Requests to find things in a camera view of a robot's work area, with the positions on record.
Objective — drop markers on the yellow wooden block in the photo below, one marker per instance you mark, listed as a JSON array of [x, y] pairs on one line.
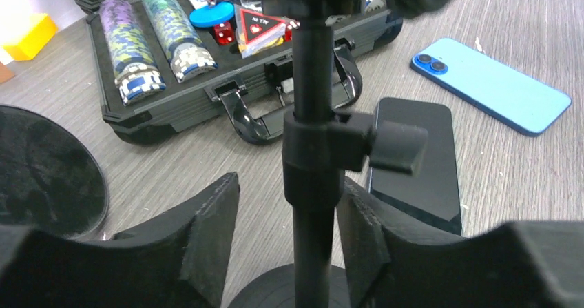
[[24, 37]]

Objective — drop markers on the small-clamp black phone stand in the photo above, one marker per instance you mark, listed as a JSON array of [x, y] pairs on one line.
[[49, 179]]

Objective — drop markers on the black poker chip case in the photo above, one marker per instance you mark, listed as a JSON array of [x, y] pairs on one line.
[[167, 65]]

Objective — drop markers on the grey white chip stack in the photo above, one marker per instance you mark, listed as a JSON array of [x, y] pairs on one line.
[[190, 60]]

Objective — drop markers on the blue white chip stack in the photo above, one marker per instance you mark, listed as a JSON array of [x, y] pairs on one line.
[[137, 81]]

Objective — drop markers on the red die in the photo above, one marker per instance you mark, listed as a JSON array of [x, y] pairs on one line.
[[224, 33]]

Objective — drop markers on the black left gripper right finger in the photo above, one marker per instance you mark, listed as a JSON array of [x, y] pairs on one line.
[[395, 260]]

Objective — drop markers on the blue smartphone face down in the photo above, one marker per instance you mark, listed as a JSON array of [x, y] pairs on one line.
[[521, 102]]

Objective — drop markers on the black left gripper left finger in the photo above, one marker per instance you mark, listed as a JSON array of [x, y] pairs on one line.
[[176, 259]]

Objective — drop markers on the red all-in triangle lower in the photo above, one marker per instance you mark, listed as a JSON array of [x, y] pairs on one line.
[[256, 31]]

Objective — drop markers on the blue round chip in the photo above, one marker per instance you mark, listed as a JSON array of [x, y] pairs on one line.
[[209, 16]]

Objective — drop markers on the purple chip stack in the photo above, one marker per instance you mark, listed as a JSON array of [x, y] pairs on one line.
[[124, 36]]

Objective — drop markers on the dark green-edged smartphone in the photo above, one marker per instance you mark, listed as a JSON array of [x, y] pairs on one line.
[[432, 194]]

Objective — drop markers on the green chip stack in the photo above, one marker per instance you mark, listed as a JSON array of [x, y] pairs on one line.
[[171, 25]]

